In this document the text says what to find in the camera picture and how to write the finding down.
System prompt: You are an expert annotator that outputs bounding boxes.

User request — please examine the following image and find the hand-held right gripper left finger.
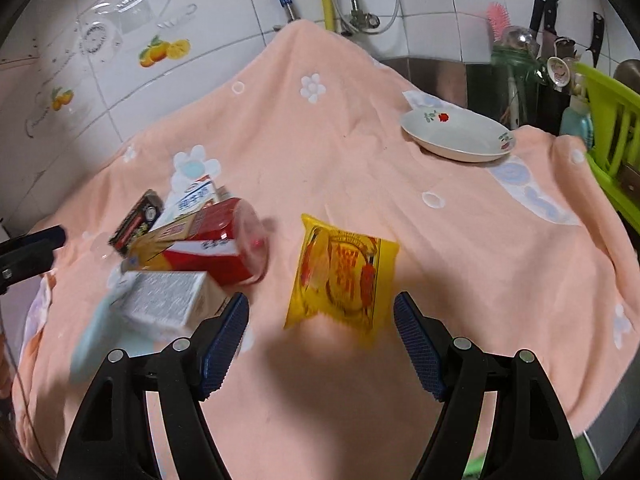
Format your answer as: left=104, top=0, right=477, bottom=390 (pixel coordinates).
left=59, top=292, right=251, bottom=480

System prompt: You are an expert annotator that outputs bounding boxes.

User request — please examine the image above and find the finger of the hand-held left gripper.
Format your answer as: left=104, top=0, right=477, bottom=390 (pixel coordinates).
left=0, top=225, right=67, bottom=295

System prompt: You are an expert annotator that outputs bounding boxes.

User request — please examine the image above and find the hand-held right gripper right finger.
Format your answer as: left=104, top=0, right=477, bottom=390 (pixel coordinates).
left=393, top=291, right=586, bottom=480

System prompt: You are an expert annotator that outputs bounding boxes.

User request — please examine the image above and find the white blue milk carton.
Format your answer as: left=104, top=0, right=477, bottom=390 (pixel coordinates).
left=107, top=270, right=228, bottom=346

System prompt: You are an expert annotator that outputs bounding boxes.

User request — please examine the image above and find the small black box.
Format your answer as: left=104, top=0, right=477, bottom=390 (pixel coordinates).
left=108, top=189, right=166, bottom=256

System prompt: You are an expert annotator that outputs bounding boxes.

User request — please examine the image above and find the red snack cup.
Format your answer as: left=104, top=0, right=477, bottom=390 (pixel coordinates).
left=120, top=197, right=271, bottom=287

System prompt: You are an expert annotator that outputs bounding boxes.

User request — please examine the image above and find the yellow snack packet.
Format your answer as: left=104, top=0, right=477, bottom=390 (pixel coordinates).
left=284, top=213, right=401, bottom=347

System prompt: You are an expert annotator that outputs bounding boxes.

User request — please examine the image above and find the small white drink carton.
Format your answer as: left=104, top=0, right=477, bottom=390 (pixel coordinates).
left=162, top=172, right=221, bottom=226

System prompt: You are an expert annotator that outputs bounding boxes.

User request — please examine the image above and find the green perforated plastic basket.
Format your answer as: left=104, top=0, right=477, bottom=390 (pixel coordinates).
left=462, top=437, right=601, bottom=480

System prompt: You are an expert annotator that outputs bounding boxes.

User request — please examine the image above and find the white lilac cloth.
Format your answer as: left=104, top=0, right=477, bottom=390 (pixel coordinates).
left=20, top=280, right=56, bottom=341

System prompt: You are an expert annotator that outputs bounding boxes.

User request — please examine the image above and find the peach flower print blanket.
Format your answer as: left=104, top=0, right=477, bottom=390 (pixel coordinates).
left=10, top=19, right=640, bottom=480

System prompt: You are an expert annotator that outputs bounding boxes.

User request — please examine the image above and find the white flower print plate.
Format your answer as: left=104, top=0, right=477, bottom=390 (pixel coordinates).
left=398, top=108, right=517, bottom=163

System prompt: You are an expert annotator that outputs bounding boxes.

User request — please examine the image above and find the light blue soap bottle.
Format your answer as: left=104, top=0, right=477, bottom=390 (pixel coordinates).
left=559, top=95, right=593, bottom=151

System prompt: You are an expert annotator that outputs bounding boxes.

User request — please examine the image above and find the green utensil holder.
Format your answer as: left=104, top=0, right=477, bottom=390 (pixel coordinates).
left=489, top=42, right=548, bottom=131

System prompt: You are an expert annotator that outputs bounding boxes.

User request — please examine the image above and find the green plastic dish rack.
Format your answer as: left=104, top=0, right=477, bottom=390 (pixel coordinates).
left=572, top=62, right=640, bottom=221

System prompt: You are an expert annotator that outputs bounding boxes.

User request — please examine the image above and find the ceramic spoon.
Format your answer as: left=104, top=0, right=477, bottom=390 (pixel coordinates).
left=546, top=56, right=573, bottom=93

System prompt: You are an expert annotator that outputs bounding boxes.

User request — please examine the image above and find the steel ladle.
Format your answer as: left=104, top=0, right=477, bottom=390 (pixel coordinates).
left=502, top=25, right=538, bottom=53

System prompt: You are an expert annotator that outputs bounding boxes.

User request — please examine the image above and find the steel water valve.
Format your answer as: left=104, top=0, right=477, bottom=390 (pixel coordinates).
left=345, top=10, right=381, bottom=33

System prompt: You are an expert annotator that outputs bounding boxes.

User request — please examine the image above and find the pink brush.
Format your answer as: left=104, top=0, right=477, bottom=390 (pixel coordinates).
left=487, top=2, right=511, bottom=43

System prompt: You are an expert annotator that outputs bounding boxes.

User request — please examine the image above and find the steel bowl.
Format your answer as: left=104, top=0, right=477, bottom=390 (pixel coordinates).
left=612, top=57, right=640, bottom=91

